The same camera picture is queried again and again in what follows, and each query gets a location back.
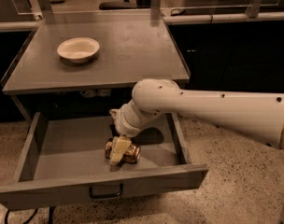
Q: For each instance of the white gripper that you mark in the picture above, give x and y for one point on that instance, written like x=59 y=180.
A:
x=124 y=129

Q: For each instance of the crushed orange soda can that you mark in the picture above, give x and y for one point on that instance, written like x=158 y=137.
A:
x=130 y=156

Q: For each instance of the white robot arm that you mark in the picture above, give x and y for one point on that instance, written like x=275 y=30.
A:
x=240 y=135

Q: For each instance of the open grey metal drawer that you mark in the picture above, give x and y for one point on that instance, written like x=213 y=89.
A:
x=62 y=158

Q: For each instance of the grey counter cabinet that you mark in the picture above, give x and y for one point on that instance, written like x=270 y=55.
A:
x=129 y=51

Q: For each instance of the white paper bowl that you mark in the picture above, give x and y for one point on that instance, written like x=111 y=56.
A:
x=79 y=49

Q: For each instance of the grey railing ledge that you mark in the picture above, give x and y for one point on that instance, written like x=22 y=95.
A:
x=150 y=18

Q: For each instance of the black drawer handle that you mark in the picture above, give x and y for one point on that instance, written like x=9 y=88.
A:
x=105 y=192

